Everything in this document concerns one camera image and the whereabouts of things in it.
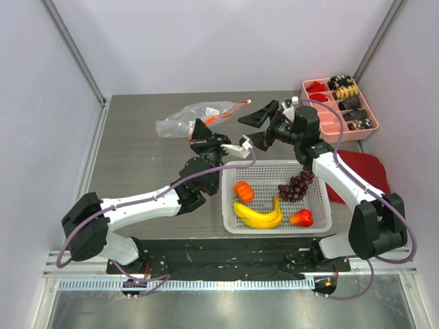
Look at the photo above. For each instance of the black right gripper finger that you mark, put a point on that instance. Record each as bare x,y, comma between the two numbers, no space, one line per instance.
259,140
258,118

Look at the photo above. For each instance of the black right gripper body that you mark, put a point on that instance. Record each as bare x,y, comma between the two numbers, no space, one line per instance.
271,122

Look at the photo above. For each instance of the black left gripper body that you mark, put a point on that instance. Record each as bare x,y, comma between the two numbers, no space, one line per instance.
210,149

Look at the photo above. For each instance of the clear zip bag orange zipper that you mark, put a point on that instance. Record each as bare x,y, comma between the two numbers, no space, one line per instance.
182,123

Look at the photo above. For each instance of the yellow toy banana bunch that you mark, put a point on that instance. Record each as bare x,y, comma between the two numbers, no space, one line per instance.
259,220

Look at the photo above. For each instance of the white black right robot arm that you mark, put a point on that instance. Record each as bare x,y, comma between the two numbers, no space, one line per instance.
378,223

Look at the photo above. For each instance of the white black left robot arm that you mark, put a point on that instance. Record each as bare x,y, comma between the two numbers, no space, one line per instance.
90,225

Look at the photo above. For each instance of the red cloth piece lower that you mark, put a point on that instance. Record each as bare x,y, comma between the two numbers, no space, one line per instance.
319,97

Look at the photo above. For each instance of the red cloth piece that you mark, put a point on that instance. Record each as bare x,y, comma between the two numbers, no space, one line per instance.
316,87
319,97

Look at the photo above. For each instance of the red cloth piece upper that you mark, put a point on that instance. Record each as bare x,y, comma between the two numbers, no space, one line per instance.
316,87

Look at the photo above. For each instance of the yellow striped rolled cloth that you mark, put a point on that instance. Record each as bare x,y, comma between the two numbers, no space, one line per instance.
345,92

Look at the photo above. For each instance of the dark patterned rolled cloth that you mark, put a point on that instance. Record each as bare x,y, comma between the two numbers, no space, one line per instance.
356,115

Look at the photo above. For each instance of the orange toy pumpkin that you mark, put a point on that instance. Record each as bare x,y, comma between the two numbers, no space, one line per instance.
244,191

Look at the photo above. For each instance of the pink compartment tray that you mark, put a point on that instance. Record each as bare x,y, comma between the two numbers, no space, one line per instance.
332,123

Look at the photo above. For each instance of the dark red toy grapes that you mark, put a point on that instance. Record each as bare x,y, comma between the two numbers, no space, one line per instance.
297,187

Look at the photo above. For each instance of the black floral rolled cloth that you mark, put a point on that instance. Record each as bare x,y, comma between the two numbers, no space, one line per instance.
339,81

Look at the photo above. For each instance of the dark brown rolled cloth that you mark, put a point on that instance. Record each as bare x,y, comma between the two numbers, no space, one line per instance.
351,103

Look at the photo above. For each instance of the dark dotted rolled cloth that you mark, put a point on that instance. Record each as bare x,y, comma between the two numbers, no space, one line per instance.
358,125

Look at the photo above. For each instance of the folded red cloth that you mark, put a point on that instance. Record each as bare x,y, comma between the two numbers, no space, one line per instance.
366,166

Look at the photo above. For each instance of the red toy pepper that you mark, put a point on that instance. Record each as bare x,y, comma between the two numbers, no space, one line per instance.
302,218

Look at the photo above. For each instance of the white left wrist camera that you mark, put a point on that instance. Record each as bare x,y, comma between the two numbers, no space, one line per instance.
239,150

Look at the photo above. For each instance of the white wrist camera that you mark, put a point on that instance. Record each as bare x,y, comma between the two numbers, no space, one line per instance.
288,107
239,150

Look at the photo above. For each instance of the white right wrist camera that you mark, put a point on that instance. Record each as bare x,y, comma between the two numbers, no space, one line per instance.
288,107

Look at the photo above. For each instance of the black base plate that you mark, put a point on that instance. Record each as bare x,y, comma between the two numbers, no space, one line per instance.
245,259

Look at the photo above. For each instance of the white slotted cable duct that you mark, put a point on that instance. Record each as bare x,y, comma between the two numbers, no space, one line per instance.
123,284

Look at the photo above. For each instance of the aluminium frame rail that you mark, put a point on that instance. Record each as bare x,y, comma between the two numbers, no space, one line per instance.
72,48

